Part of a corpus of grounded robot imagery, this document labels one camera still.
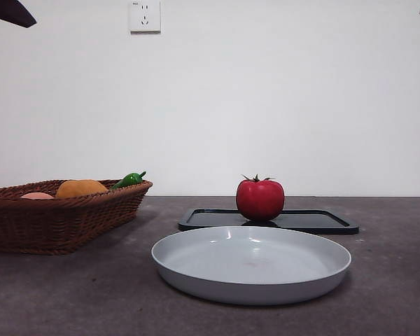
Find orange round fruit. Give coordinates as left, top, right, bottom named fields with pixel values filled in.
left=55, top=178, right=109, bottom=200

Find green chili pepper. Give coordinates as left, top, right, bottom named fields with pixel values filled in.
left=108, top=170, right=147, bottom=191

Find brown wicker basket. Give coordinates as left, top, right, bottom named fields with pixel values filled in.
left=0, top=178, right=153, bottom=256

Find white wall socket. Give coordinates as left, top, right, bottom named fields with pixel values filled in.
left=129, top=0, right=162, bottom=35

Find black rectangular tray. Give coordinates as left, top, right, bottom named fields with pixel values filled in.
left=177, top=206, right=360, bottom=235

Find grey round plate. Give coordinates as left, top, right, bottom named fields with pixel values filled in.
left=150, top=225, right=352, bottom=306

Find red tomato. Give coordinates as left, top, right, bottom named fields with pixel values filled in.
left=235, top=173, right=286, bottom=221

